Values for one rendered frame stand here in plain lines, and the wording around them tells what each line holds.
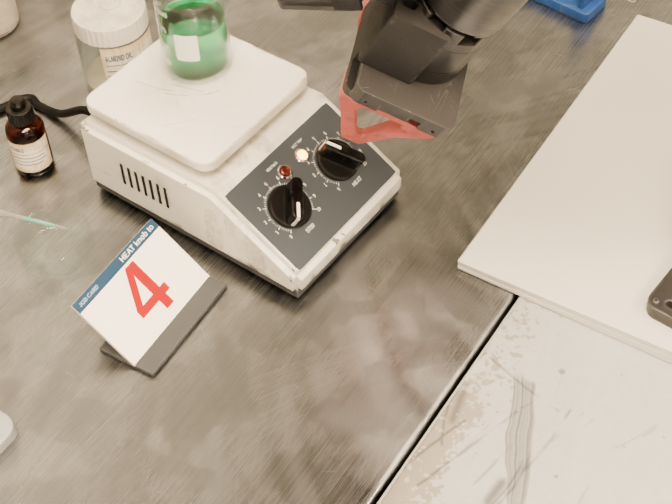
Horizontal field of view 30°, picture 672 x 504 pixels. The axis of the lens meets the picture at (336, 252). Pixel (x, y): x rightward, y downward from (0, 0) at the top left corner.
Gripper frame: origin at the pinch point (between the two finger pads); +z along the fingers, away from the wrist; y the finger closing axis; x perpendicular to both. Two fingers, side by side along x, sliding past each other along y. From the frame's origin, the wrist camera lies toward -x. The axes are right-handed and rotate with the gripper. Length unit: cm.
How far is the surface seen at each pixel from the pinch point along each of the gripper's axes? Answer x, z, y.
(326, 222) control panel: 1.7, 7.3, 4.6
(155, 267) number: -8.0, 12.2, 10.4
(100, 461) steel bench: -7.6, 11.5, 24.8
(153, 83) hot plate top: -12.5, 10.5, -2.4
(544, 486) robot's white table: 17.3, -0.7, 20.8
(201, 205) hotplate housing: -6.7, 9.4, 6.0
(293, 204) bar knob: -1.3, 5.6, 5.3
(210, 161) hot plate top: -7.6, 6.3, 4.3
